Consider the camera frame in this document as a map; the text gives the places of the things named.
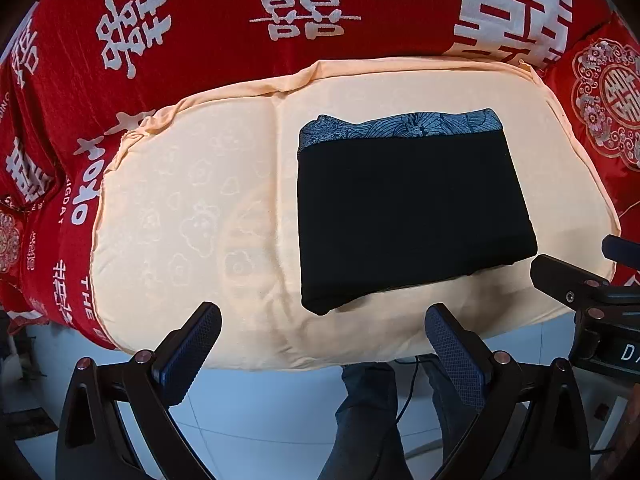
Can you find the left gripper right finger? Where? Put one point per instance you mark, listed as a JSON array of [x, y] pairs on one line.
[[553, 441]]

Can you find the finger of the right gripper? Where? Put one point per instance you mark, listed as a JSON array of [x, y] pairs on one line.
[[574, 287], [621, 251]]

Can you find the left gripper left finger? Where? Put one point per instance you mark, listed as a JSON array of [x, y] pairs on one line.
[[93, 442]]

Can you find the black pants with blue trim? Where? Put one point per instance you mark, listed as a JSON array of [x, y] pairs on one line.
[[404, 201]]

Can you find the person's legs in jeans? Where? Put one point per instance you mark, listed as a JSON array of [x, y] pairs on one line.
[[367, 443]]

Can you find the red embroidered pillow right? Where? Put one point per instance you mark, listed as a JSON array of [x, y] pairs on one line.
[[597, 83]]

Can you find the red embroidered pillow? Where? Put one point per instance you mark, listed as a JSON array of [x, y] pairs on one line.
[[597, 83], [12, 236]]

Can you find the red embroidered pillow left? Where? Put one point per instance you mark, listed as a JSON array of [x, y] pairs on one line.
[[12, 236]]

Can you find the cream seat cushion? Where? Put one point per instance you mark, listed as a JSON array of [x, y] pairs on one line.
[[199, 204]]

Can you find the red sofa cover with characters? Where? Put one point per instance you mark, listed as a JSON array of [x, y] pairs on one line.
[[78, 74]]

